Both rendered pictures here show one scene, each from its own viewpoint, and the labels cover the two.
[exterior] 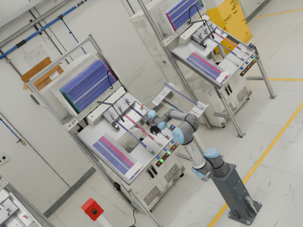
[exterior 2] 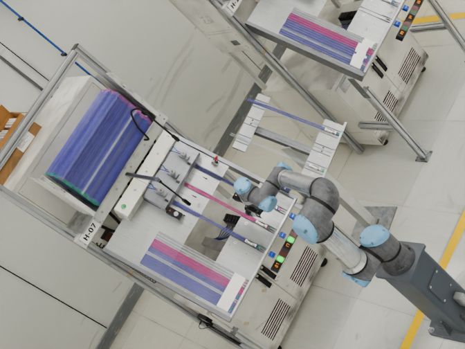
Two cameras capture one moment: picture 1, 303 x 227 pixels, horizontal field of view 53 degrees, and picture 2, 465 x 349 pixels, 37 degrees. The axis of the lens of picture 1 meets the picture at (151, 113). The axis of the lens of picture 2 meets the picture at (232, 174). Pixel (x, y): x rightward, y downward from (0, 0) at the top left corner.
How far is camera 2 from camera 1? 57 cm
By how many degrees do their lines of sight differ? 8
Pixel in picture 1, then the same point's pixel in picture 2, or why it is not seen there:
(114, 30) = not seen: outside the picture
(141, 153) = (239, 254)
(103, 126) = (151, 219)
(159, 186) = (285, 298)
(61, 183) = (87, 325)
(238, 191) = (439, 290)
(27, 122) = not seen: outside the picture
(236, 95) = (398, 71)
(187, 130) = (320, 217)
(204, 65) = (319, 39)
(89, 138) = (130, 251)
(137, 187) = (243, 313)
